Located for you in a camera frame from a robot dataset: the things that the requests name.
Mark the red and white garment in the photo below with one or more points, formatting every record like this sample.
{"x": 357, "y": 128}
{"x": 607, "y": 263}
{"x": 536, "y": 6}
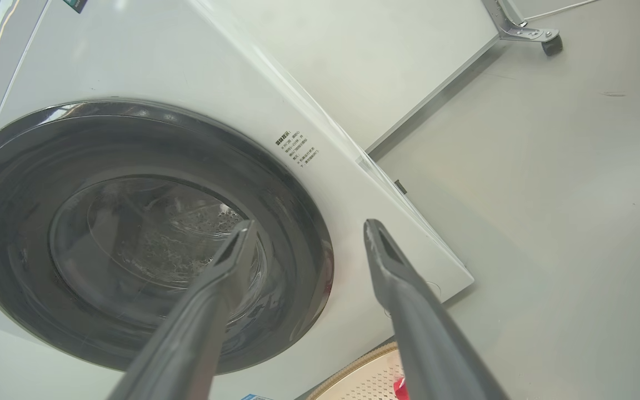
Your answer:
{"x": 401, "y": 390}

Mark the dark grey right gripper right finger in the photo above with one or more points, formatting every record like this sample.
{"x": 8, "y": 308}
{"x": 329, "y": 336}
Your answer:
{"x": 414, "y": 322}

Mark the round white filter cover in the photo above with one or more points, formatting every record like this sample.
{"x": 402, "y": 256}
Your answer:
{"x": 434, "y": 290}

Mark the white front-load washing machine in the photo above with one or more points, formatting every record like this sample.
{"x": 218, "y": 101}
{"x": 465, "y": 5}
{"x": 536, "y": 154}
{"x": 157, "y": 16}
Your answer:
{"x": 148, "y": 61}

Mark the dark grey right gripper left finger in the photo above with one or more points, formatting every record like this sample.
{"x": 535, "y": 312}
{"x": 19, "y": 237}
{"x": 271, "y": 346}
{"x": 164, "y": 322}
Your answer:
{"x": 198, "y": 316}

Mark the cream perforated laundry basket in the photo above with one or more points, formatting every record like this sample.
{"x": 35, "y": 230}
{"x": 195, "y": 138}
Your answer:
{"x": 361, "y": 378}

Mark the dark round washing machine door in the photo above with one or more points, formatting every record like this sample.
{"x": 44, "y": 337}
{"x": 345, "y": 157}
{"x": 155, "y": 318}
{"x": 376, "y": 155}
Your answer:
{"x": 31, "y": 233}

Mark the metal partition leg with caster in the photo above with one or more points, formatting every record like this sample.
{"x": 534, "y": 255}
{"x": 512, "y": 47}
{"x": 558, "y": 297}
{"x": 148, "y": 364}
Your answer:
{"x": 525, "y": 30}

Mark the blue energy label sticker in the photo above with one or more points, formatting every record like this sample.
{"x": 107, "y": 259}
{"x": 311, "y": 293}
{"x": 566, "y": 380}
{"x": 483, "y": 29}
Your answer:
{"x": 254, "y": 397}

